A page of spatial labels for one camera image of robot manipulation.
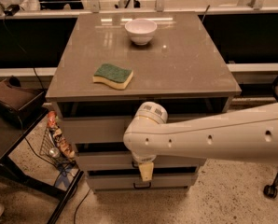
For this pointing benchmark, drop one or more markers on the grey drawer cabinet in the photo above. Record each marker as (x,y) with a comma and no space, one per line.
(180,69)

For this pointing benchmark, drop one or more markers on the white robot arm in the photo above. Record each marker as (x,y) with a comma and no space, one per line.
(246,135)

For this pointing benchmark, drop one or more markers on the wire basket with snacks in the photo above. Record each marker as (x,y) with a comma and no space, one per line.
(54,145)

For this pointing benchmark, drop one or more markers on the grey bottom drawer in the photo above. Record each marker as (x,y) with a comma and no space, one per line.
(119,182)

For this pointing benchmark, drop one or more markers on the dark brown box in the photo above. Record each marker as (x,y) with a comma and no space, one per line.
(19,104)

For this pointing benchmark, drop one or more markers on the green yellow sponge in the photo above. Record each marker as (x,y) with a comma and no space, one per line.
(113,76)

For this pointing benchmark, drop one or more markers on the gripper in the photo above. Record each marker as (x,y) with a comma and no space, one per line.
(143,158)

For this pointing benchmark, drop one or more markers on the black side table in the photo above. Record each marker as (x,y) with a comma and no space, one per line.
(10,138)

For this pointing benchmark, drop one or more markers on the white ceramic bowl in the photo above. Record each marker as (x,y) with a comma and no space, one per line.
(141,31)

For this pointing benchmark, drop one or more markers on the grey top drawer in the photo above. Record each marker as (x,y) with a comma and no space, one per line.
(94,129)

